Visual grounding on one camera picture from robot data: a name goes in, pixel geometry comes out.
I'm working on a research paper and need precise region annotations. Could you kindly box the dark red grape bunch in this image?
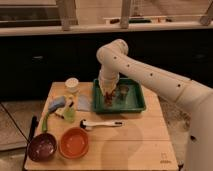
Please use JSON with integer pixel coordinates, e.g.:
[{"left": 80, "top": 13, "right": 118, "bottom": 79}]
[{"left": 104, "top": 91, "right": 115, "bottom": 102}]

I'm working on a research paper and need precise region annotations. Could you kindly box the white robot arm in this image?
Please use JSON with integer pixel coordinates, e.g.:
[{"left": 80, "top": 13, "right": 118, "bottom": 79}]
[{"left": 96, "top": 39, "right": 213, "bottom": 171}]

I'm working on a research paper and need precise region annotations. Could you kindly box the small metal cup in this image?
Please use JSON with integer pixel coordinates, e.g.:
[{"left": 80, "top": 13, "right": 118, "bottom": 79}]
[{"left": 118, "top": 84, "right": 129, "bottom": 100}]

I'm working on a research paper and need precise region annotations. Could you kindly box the white plastic cup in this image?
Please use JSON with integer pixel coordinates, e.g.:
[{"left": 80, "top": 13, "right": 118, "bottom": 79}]
[{"left": 65, "top": 77, "right": 79, "bottom": 93}]

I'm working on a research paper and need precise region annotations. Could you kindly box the blue grey cloth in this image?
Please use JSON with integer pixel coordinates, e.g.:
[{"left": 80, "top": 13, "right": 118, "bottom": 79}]
[{"left": 77, "top": 95, "right": 91, "bottom": 112}]

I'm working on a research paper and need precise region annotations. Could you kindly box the green plastic tray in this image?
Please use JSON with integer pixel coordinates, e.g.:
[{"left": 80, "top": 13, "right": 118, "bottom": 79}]
[{"left": 92, "top": 78, "right": 146, "bottom": 114}]

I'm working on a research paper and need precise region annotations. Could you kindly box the wooden table board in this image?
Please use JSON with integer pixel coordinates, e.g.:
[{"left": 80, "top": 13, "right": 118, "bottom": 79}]
[{"left": 24, "top": 88, "right": 178, "bottom": 171}]

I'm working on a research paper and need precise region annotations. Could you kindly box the orange bowl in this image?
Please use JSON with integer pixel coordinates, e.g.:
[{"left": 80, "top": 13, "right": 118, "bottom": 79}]
[{"left": 58, "top": 127, "right": 89, "bottom": 159}]

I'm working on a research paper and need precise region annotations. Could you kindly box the dark purple bowl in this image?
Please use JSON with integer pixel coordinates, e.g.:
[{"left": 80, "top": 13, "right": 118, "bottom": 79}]
[{"left": 27, "top": 133, "right": 57, "bottom": 162}]

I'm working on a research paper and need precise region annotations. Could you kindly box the white handled kitchen tool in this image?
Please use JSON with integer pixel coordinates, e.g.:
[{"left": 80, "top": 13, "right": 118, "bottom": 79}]
[{"left": 80, "top": 119, "right": 123, "bottom": 130}]

